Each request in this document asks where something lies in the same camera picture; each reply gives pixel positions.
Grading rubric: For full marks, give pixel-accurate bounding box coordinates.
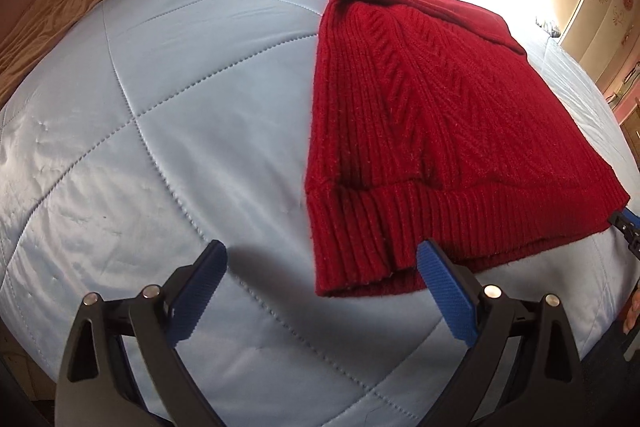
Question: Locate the brown satin sheet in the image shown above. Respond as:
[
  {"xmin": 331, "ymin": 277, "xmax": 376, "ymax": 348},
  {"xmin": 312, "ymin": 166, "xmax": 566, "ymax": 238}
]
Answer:
[{"xmin": 0, "ymin": 0, "xmax": 102, "ymax": 106}]

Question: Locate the person's right hand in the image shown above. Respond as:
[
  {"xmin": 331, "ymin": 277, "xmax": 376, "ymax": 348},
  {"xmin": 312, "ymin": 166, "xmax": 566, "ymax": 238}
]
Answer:
[{"xmin": 623, "ymin": 289, "xmax": 640, "ymax": 334}]

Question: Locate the light blue quilted bedspread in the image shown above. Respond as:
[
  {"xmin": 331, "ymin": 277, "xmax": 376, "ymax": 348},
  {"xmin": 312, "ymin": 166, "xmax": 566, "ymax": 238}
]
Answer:
[{"xmin": 0, "ymin": 0, "xmax": 640, "ymax": 427}]

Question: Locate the small item on bed edge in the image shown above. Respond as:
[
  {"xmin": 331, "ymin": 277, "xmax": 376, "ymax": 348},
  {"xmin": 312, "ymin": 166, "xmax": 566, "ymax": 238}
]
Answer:
[{"xmin": 536, "ymin": 18, "xmax": 561, "ymax": 38}]

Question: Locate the red knit sweater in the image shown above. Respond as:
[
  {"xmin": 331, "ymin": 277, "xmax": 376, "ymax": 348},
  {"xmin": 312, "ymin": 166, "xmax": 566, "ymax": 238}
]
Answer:
[{"xmin": 305, "ymin": 0, "xmax": 630, "ymax": 297}]

